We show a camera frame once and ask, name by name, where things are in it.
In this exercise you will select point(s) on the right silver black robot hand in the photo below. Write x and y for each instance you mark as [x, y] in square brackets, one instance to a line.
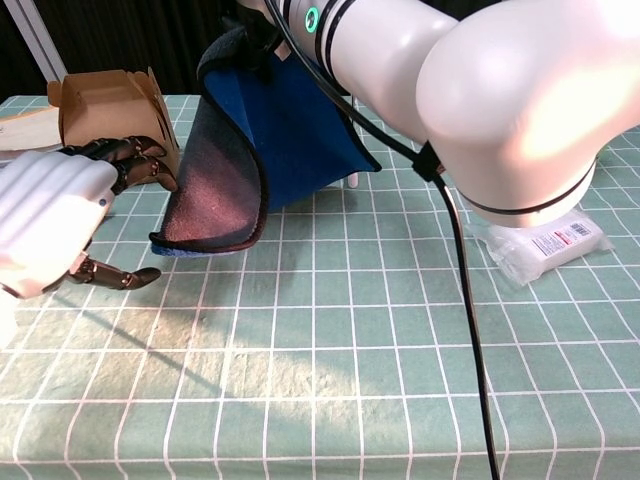
[260, 35]

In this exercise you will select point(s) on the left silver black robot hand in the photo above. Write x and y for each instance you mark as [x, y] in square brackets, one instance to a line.
[45, 215]

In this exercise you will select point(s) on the dark blue-grey cloth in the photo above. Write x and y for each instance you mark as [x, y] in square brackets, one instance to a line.
[300, 135]

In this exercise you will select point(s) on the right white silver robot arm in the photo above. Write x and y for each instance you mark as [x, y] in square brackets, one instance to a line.
[500, 100]

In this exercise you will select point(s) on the brown cardboard gable box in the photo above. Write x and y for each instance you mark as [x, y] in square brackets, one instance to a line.
[100, 110]

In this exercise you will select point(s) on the black pleated curtain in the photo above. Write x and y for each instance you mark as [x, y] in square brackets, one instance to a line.
[140, 35]

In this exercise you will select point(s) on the green checked tablecloth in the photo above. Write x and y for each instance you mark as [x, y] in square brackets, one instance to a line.
[320, 350]

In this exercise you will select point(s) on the white tissue pack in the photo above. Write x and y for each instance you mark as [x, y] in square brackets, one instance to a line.
[550, 250]

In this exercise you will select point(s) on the white frame post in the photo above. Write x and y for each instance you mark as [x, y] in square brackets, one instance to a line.
[42, 45]

